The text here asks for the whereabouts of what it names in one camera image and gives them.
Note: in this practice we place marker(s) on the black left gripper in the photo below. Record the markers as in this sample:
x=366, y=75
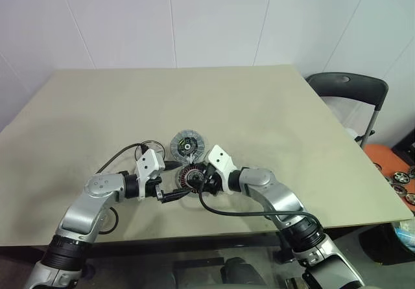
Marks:
x=152, y=188

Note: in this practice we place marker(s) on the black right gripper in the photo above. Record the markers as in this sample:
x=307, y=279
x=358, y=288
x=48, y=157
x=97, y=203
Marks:
x=212, y=185

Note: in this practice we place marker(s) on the motor housing with copper windings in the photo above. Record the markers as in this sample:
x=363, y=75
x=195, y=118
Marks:
x=183, y=175

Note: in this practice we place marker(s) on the round grey segmented motor disc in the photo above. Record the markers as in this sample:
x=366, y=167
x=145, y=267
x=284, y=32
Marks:
x=176, y=144

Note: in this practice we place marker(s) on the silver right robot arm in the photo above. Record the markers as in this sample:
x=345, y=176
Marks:
x=282, y=198

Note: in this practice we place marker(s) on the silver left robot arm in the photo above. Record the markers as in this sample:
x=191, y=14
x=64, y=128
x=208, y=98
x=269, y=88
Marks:
x=97, y=188

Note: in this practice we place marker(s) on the round spare motor part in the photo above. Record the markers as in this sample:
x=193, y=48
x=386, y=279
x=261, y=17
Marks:
x=401, y=189
x=400, y=177
x=377, y=166

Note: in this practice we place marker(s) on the dark rounded shape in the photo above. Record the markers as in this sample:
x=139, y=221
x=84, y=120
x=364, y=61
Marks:
x=238, y=272

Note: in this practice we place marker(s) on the small brown metal block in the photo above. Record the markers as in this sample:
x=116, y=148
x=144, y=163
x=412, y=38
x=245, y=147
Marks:
x=294, y=283

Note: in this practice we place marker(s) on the black folding chair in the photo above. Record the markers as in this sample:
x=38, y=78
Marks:
x=350, y=88

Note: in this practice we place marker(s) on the black box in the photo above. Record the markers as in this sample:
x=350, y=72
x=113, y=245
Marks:
x=405, y=149

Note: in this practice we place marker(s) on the blue white plastic bag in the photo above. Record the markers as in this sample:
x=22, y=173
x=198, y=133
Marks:
x=405, y=234

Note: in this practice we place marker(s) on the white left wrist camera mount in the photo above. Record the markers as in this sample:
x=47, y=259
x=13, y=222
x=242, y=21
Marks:
x=149, y=166

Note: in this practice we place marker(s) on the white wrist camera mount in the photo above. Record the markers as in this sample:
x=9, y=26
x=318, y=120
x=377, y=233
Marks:
x=220, y=159
x=149, y=166

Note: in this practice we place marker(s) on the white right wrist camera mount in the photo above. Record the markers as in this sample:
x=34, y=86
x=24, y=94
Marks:
x=220, y=159

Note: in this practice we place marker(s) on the black metal table frame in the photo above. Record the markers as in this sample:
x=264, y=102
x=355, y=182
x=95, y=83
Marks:
x=181, y=247

